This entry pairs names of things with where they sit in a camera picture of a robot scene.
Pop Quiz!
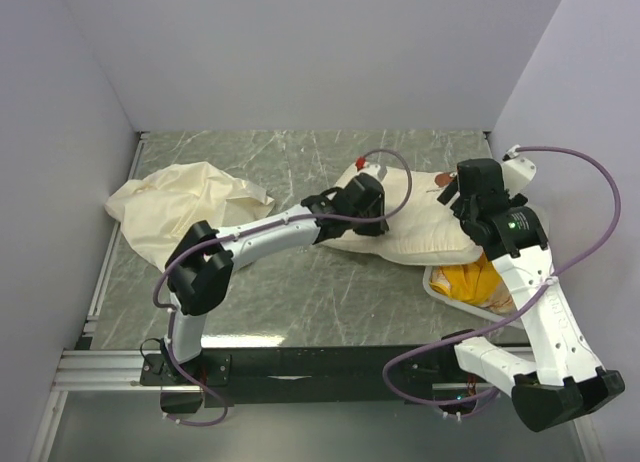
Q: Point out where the cream pillow with bear print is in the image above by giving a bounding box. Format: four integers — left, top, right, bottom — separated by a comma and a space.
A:
321, 167, 482, 266

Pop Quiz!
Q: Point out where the cream satin pillowcase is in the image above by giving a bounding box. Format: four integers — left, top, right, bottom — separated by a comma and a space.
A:
105, 162, 275, 270

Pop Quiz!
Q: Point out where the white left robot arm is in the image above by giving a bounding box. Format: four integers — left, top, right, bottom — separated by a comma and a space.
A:
164, 166, 388, 384

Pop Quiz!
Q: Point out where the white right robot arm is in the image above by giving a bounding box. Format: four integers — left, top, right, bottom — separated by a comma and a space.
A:
438, 158, 625, 432

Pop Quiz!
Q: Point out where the yellow cloth in basket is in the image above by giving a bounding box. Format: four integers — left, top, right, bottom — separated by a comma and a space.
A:
428, 261, 501, 307

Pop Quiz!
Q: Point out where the orange patterned cloth in basket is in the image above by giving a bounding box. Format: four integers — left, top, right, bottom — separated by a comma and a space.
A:
483, 287, 516, 315

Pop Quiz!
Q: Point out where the white plastic basket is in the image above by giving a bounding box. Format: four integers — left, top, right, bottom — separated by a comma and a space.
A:
423, 261, 516, 322

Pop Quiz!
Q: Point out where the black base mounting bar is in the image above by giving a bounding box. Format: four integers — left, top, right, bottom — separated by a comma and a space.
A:
139, 346, 501, 413

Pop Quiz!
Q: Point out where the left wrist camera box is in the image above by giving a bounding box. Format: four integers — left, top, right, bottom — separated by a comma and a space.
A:
355, 157, 387, 182

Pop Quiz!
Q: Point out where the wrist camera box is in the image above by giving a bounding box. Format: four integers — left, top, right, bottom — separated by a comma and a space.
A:
501, 145, 537, 197
355, 157, 387, 182

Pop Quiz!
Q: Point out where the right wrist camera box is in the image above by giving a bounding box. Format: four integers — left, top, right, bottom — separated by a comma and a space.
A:
501, 145, 537, 197

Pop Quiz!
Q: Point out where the aluminium frame rail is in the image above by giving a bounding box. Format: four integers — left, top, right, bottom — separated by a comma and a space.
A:
52, 131, 151, 391

